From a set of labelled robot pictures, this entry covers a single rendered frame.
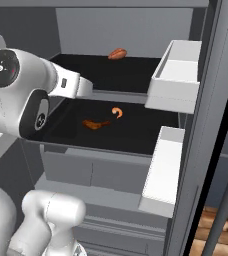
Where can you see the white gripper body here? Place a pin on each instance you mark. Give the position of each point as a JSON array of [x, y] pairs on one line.
[[85, 88]]

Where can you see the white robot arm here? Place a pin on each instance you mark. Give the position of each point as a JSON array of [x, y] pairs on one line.
[[29, 80]]

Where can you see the brown chicken drumstick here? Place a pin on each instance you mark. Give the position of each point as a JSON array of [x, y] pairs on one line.
[[95, 124]]

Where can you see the black fridge rack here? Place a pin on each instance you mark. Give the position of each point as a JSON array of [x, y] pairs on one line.
[[119, 71], [132, 131]]

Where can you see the grey fridge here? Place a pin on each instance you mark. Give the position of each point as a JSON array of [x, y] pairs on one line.
[[119, 30]]

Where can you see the grey fridge drawer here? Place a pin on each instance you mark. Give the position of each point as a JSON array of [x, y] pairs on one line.
[[119, 175], [67, 166]]

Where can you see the grey fridge door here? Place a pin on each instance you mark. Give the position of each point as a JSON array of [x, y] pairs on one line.
[[206, 133]]

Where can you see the orange shrimp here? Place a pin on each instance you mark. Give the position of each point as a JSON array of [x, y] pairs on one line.
[[119, 112]]

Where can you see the white door bin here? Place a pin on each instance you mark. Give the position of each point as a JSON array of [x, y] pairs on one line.
[[164, 173], [172, 83]]

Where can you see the grey freezer drawer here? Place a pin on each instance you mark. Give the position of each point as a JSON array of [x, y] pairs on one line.
[[119, 233]]

